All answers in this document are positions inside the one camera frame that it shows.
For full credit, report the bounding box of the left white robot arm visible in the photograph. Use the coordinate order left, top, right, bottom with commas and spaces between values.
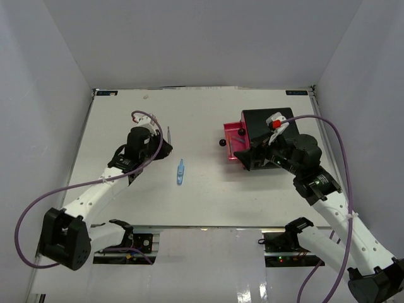
39, 126, 172, 271

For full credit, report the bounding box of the blue correction tape pen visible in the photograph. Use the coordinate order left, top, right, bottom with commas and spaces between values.
176, 159, 185, 186

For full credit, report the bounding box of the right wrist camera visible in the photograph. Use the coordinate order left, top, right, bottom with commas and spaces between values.
266, 112, 289, 146

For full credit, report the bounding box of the pink top drawer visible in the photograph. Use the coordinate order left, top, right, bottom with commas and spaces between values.
238, 119, 247, 136

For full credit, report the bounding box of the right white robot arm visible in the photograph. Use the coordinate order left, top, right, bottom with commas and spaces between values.
234, 134, 403, 302

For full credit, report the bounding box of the black drawer organizer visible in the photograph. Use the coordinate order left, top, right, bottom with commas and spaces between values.
241, 107, 300, 171

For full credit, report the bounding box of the blue corner label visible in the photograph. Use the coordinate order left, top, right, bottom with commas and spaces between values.
285, 90, 308, 96
96, 90, 118, 97

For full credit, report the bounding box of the blue corner label left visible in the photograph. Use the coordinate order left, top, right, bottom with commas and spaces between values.
96, 90, 118, 97

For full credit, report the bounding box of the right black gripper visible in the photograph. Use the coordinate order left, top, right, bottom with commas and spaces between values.
234, 131, 302, 176

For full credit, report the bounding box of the pink drawer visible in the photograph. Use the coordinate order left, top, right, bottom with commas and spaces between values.
218, 121, 250, 161
238, 119, 247, 136

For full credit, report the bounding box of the orange tip highlighter pen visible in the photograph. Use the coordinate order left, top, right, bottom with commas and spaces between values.
228, 137, 234, 157

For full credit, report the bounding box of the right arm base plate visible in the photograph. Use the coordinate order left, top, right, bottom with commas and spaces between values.
258, 232, 309, 254

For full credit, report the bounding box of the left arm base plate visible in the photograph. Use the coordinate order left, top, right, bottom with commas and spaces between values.
99, 233, 153, 254

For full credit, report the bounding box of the blue corner label right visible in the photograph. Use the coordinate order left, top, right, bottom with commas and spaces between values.
285, 90, 308, 96

